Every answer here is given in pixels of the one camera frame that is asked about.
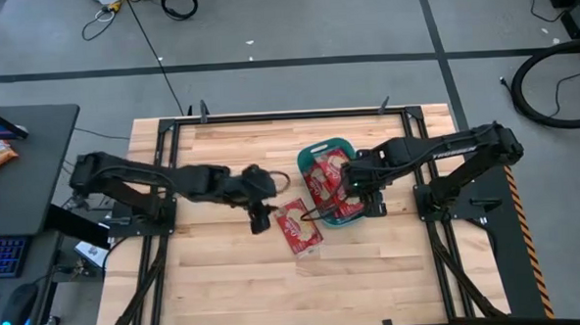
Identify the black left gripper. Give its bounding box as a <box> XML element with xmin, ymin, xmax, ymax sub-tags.
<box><xmin>238</xmin><ymin>161</ymin><xmax>283</xmax><ymax>236</ymax></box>

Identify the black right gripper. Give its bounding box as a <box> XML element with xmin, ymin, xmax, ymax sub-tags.
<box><xmin>340</xmin><ymin>148</ymin><xmax>391</xmax><ymax>220</ymax></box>

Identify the red microwave popcorn bag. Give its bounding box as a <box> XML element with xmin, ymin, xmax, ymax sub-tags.
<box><xmin>313</xmin><ymin>147</ymin><xmax>356</xmax><ymax>182</ymax></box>
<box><xmin>272</xmin><ymin>196</ymin><xmax>325</xmax><ymax>259</ymax></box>
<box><xmin>302</xmin><ymin>162</ymin><xmax>337</xmax><ymax>216</ymax></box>
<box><xmin>329</xmin><ymin>193</ymin><xmax>370</xmax><ymax>221</ymax></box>

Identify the teal plastic basket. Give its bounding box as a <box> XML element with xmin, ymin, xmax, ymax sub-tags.
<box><xmin>295</xmin><ymin>136</ymin><xmax>372</xmax><ymax>231</ymax></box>

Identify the black plate with hazard stripe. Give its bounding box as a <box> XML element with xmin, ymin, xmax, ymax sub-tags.
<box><xmin>463</xmin><ymin>144</ymin><xmax>556</xmax><ymax>323</ymax></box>

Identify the white labelled box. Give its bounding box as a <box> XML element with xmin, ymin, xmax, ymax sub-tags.
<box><xmin>72</xmin><ymin>238</ymin><xmax>111</xmax><ymax>270</ymax></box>

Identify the black box under desk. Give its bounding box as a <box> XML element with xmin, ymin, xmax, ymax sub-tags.
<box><xmin>43</xmin><ymin>201</ymin><xmax>113</xmax><ymax>253</ymax></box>

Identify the black desk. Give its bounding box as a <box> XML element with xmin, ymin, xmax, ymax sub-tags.
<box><xmin>0</xmin><ymin>101</ymin><xmax>90</xmax><ymax>325</ymax></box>

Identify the black computer mouse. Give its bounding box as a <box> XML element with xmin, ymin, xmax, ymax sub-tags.
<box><xmin>0</xmin><ymin>281</ymin><xmax>41</xmax><ymax>325</ymax></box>

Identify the backlit black keyboard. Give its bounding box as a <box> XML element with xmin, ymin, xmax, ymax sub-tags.
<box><xmin>0</xmin><ymin>234</ymin><xmax>31</xmax><ymax>280</ymax></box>

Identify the floor cable bundle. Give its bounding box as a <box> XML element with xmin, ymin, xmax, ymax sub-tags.
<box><xmin>60</xmin><ymin>189</ymin><xmax>108</xmax><ymax>212</ymax></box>

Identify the long black floor cable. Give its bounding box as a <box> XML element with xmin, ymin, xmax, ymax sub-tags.
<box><xmin>124</xmin><ymin>0</ymin><xmax>187</xmax><ymax>119</ymax></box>

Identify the coiled black cable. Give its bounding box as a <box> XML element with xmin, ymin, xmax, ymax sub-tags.
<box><xmin>160</xmin><ymin>0</ymin><xmax>200</xmax><ymax>23</ymax></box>

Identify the thick black hose loop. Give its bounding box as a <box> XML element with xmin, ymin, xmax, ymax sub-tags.
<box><xmin>507</xmin><ymin>38</ymin><xmax>580</xmax><ymax>133</ymax></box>

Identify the thin black floor cable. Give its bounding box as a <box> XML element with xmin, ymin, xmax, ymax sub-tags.
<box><xmin>498</xmin><ymin>65</ymin><xmax>580</xmax><ymax>123</ymax></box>

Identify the thin cable with white plug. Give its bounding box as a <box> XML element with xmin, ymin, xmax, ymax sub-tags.
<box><xmin>79</xmin><ymin>2</ymin><xmax>121</xmax><ymax>43</ymax></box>

